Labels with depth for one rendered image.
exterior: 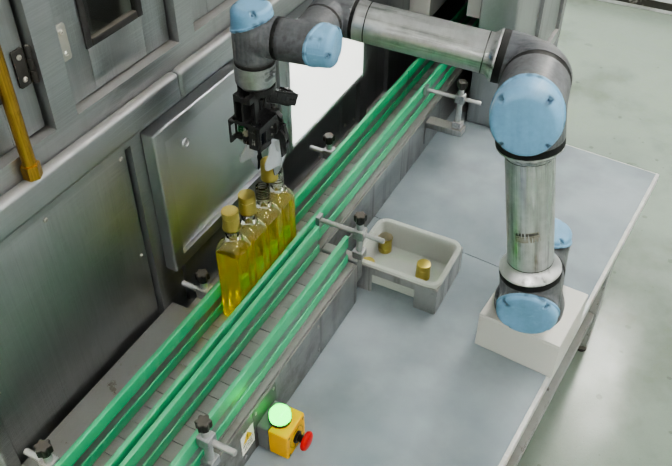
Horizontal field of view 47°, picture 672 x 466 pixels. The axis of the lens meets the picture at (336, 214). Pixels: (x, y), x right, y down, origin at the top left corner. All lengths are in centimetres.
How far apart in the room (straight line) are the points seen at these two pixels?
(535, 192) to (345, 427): 63
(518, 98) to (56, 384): 96
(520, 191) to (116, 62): 72
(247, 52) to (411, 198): 93
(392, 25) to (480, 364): 78
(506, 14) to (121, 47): 124
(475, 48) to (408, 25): 12
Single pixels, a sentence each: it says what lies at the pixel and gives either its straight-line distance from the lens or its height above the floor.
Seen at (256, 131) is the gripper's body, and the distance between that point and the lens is 145.
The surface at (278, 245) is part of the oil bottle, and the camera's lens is 167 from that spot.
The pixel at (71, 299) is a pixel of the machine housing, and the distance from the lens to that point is 148.
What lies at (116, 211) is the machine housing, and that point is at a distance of 149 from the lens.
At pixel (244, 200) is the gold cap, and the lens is 152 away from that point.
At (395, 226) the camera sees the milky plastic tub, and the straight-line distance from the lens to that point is 196.
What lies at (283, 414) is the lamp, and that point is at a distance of 155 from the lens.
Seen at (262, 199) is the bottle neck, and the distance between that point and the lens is 159.
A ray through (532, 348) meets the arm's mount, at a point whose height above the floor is 81.
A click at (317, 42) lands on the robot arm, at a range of 133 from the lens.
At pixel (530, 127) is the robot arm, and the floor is 143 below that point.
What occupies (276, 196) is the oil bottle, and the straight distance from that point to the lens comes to 164.
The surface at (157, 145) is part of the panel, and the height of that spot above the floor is 130.
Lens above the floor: 212
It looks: 40 degrees down
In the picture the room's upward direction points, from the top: straight up
